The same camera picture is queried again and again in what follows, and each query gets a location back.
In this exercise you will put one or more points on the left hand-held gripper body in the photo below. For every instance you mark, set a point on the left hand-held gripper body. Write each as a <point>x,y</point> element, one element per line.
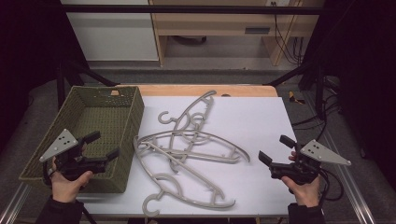
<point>59,144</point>

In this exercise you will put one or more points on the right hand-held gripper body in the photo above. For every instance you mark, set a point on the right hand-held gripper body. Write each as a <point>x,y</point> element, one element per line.
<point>323,153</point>

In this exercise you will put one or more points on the green woven basket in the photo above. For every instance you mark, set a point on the green woven basket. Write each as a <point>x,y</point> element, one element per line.
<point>102,121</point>

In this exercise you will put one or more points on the beige plastic clothes hanger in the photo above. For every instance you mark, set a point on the beige plastic clothes hanger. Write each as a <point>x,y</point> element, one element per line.
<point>218,138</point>
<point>199,181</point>
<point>195,104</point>

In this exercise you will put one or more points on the person's right hand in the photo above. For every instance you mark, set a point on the person's right hand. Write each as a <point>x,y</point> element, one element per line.
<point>306,194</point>

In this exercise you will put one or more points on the person's left hand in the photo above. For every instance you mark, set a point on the person's left hand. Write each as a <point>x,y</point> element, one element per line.
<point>65,189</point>

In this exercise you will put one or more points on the white table sheet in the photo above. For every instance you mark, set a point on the white table sheet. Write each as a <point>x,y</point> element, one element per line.
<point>249,130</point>

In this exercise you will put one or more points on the yellow and black tool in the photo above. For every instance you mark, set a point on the yellow and black tool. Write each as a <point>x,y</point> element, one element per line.
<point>293,98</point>

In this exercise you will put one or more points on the black metal stand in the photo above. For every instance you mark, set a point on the black metal stand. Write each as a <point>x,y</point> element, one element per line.
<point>93,75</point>
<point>289,74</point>

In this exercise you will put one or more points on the dark curtain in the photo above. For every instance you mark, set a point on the dark curtain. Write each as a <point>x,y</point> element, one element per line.
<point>28,46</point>
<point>367,77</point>

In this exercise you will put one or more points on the white cabinet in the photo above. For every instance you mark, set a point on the white cabinet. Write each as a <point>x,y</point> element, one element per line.
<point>115,34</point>

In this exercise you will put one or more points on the light wooden desk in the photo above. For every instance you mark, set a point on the light wooden desk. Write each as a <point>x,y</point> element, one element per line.
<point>218,21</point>

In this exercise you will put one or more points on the white power socket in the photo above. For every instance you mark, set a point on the white power socket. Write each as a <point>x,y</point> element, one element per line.
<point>280,2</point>

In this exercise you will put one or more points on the aluminium rail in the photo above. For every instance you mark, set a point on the aluminium rail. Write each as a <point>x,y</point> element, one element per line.
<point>348,186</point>
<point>14,203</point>

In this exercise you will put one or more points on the black horizontal frame bar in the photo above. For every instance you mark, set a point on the black horizontal frame bar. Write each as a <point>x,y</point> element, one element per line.
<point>186,9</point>

